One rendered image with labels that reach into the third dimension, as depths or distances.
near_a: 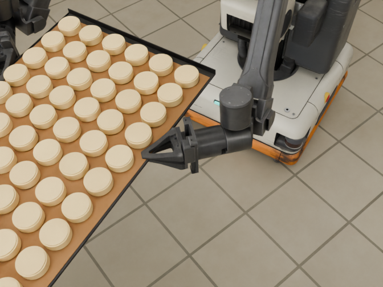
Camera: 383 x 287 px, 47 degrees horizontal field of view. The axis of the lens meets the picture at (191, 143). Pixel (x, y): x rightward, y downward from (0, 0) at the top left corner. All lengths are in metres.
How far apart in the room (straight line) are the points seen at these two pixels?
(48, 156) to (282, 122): 1.18
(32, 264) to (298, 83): 1.49
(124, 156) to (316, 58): 1.31
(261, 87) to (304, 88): 1.13
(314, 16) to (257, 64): 0.84
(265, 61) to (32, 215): 0.49
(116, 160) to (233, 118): 0.22
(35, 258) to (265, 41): 0.54
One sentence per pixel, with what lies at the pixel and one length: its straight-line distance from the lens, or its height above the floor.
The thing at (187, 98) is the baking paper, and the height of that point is 0.99.
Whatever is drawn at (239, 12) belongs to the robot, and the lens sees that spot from 1.61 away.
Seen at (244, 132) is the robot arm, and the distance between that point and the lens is 0.82.
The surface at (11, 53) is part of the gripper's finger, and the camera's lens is 1.05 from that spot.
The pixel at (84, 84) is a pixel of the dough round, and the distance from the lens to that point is 0.93.
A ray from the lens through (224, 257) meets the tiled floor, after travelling 1.79.
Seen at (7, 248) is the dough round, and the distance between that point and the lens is 0.79.
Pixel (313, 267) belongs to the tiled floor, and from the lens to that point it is 1.83.
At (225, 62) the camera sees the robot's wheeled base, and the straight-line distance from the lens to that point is 2.04.
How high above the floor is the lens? 1.64
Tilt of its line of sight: 52 degrees down
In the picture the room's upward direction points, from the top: straight up
